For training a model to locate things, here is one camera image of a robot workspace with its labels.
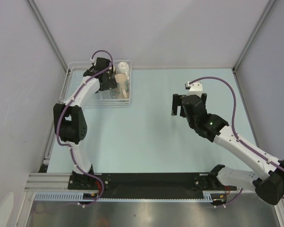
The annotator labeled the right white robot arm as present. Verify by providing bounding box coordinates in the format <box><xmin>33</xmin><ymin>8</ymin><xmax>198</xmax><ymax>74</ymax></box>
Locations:
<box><xmin>171</xmin><ymin>93</ymin><xmax>284</xmax><ymax>205</ymax></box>

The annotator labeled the white ceramic mug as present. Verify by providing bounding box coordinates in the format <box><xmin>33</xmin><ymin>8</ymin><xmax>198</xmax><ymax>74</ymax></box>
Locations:
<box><xmin>117</xmin><ymin>61</ymin><xmax>130</xmax><ymax>76</ymax></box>

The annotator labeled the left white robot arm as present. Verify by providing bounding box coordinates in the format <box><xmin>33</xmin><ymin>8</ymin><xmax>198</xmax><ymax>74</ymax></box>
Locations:
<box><xmin>53</xmin><ymin>57</ymin><xmax>116</xmax><ymax>189</ymax></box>

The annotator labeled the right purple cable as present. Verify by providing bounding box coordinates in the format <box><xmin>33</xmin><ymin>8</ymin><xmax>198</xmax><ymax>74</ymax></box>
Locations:
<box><xmin>188</xmin><ymin>77</ymin><xmax>284</xmax><ymax>209</ymax></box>

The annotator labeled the beige patterned mug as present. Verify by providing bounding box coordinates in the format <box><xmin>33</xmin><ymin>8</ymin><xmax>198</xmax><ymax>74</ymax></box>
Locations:
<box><xmin>115</xmin><ymin>74</ymin><xmax>129</xmax><ymax>99</ymax></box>

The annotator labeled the white wire dish rack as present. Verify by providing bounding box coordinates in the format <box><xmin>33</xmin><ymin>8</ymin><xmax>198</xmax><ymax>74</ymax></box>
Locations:
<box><xmin>60</xmin><ymin>57</ymin><xmax>132</xmax><ymax>109</ymax></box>

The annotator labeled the purple cable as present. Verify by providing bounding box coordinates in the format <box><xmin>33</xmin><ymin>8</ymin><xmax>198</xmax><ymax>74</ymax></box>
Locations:
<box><xmin>188</xmin><ymin>77</ymin><xmax>284</xmax><ymax>209</ymax></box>
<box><xmin>55</xmin><ymin>50</ymin><xmax>114</xmax><ymax>209</ymax></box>

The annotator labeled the clear glass cup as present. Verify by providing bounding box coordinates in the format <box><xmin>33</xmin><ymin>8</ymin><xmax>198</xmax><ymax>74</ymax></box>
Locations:
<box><xmin>94</xmin><ymin>89</ymin><xmax>117</xmax><ymax>102</ymax></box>

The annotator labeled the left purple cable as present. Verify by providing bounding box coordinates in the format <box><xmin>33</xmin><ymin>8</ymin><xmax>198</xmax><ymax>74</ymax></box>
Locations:
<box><xmin>55</xmin><ymin>50</ymin><xmax>114</xmax><ymax>209</ymax></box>

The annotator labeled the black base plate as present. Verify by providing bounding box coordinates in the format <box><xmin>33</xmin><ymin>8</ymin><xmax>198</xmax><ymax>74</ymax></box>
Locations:
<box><xmin>68</xmin><ymin>172</ymin><xmax>237</xmax><ymax>200</ymax></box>

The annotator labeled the brown beige cup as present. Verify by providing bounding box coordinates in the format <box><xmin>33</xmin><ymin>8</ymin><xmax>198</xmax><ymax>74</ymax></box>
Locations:
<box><xmin>107</xmin><ymin>66</ymin><xmax>116</xmax><ymax>77</ymax></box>

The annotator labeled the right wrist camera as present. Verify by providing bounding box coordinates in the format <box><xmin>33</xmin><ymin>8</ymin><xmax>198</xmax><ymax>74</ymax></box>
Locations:
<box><xmin>185</xmin><ymin>81</ymin><xmax>203</xmax><ymax>97</ymax></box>

